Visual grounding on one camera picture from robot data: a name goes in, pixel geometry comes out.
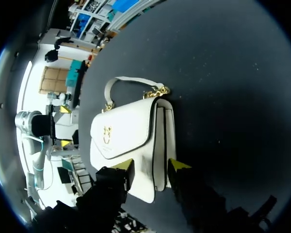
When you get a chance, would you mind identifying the white handbag with gold chain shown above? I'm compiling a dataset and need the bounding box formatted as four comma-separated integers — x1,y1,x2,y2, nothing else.
89,76,178,204

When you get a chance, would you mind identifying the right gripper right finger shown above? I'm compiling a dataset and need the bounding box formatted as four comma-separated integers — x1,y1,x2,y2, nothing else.
167,157,230,216

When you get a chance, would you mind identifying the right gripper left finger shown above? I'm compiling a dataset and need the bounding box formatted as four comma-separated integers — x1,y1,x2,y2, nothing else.
76,158,136,214

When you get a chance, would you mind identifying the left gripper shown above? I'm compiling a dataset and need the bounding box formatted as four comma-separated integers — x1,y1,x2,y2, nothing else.
31,104,74,149

